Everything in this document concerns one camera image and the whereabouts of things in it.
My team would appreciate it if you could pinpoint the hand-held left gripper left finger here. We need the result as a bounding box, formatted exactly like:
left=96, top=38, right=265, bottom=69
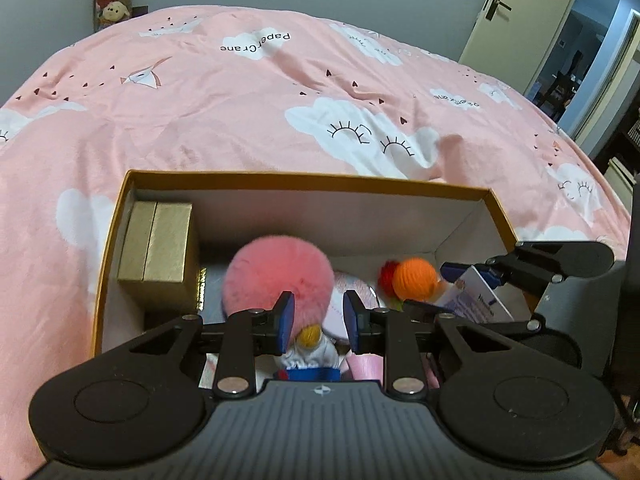
left=116, top=290, right=297, bottom=396

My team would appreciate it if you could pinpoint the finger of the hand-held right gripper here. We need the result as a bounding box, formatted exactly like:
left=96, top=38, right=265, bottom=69
left=404, top=300, right=548, bottom=343
left=440, top=241, right=566, bottom=301

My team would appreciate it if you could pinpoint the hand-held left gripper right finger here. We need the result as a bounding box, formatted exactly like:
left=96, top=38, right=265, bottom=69
left=343, top=290, right=526, bottom=395

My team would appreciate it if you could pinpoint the white round case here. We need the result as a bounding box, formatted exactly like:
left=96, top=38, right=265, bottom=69
left=327, top=270, right=383, bottom=346

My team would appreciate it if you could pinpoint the pink fabric pouch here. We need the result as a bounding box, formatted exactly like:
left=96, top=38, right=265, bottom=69
left=345, top=352, right=388, bottom=386

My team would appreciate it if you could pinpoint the pink fluffy pom-pom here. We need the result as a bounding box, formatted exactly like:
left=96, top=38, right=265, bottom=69
left=221, top=234, right=335, bottom=333

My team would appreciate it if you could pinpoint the white printed card packet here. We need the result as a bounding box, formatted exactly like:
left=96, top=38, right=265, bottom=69
left=439, top=265, right=516, bottom=323

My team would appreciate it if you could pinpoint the orange crochet ball charm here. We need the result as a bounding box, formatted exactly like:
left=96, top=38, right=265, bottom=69
left=377, top=257, right=448, bottom=311

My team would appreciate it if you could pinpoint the orange cardboard box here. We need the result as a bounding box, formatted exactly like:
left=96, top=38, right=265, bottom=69
left=90, top=170, right=543, bottom=361

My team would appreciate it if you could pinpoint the gold gift box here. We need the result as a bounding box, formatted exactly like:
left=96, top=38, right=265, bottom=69
left=116, top=201, right=201, bottom=313

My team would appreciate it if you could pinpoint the duck plush toy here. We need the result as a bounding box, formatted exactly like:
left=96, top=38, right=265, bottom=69
left=272, top=325, right=351, bottom=383

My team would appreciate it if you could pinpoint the dark wooden chair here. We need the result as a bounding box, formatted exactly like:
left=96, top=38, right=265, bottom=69
left=542, top=72, right=576, bottom=121

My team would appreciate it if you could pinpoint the cream room door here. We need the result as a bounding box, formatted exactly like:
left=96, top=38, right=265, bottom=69
left=457, top=0, right=588, bottom=98

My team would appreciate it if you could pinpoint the black door handle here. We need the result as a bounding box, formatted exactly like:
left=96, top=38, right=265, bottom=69
left=482, top=0, right=513, bottom=23

